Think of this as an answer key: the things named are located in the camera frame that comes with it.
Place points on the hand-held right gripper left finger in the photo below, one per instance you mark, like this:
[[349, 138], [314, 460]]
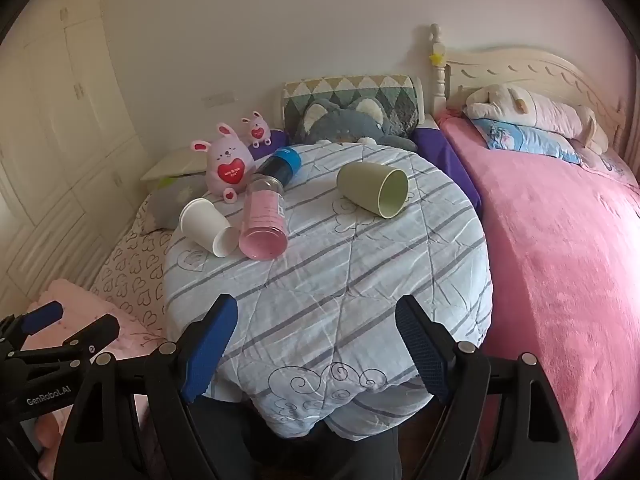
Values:
[[210, 347]]

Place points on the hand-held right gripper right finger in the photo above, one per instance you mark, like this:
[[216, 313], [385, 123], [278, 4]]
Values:
[[420, 350]]

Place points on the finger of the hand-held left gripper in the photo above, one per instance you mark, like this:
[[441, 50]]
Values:
[[97, 332], [45, 312]]

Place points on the green cup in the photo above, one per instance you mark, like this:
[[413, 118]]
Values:
[[367, 185]]

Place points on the white paper cup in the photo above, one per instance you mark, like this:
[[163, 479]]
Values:
[[202, 225]]

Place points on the clear pink cup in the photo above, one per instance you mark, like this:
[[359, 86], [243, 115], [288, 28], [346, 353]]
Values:
[[262, 220]]

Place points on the heart print bed sheet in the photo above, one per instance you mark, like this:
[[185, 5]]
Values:
[[132, 270]]

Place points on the striped light blue quilt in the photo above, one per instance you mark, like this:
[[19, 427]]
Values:
[[325, 285]]

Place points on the grey star pillow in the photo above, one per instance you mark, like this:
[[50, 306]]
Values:
[[175, 197]]

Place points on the pink fleece blanket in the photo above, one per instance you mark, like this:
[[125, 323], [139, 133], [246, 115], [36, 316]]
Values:
[[550, 260]]

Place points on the large pink bunny plush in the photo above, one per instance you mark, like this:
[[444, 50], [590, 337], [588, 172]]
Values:
[[225, 162]]

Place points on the white pillow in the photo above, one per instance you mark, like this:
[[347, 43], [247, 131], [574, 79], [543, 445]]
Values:
[[175, 162]]

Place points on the dark bottle with blue cap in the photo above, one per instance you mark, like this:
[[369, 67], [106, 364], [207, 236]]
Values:
[[282, 162]]

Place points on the cream wardrobe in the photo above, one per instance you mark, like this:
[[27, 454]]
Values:
[[60, 110]]

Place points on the small pink bunny plush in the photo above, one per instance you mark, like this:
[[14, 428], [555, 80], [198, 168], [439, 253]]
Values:
[[256, 130]]

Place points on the grey cat plush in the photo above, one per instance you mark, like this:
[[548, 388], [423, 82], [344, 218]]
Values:
[[345, 127]]

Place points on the blue printed pillow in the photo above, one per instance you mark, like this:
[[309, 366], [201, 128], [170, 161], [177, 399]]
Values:
[[525, 140]]

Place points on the white small bed headboard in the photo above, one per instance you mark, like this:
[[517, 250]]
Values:
[[424, 105]]

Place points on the diamond patterned quilted cushion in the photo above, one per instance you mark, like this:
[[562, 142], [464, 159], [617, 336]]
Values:
[[350, 91]]

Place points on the long white dog plush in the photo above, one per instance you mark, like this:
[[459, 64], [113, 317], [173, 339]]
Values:
[[540, 110]]

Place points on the yellow star ornament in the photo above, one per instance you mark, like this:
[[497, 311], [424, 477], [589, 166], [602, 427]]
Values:
[[438, 58]]

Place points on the cream carved bed headboard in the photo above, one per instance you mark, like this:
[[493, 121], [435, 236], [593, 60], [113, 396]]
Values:
[[525, 67]]

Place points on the cream turned bed post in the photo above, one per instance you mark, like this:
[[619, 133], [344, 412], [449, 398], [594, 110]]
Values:
[[439, 85]]

